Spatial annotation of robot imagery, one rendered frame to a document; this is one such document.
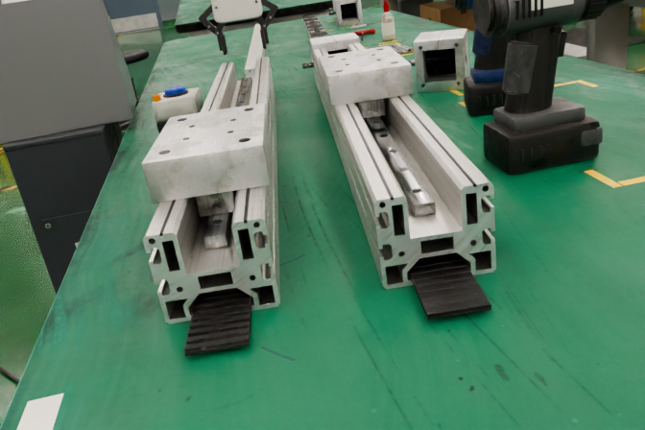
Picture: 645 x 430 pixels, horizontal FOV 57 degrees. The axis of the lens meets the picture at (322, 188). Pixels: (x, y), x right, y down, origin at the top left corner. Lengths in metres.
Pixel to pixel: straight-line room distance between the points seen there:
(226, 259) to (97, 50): 0.83
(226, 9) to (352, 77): 0.55
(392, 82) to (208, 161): 0.33
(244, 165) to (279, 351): 0.17
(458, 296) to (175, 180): 0.27
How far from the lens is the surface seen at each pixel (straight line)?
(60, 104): 1.32
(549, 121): 0.75
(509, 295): 0.52
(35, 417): 0.50
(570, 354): 0.46
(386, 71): 0.79
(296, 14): 3.38
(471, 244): 0.53
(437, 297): 0.50
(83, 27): 1.29
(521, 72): 0.73
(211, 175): 0.55
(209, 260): 0.53
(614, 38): 2.95
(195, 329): 0.51
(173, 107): 1.13
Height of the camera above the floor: 1.06
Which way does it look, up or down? 22 degrees down
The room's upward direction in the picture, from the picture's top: 8 degrees counter-clockwise
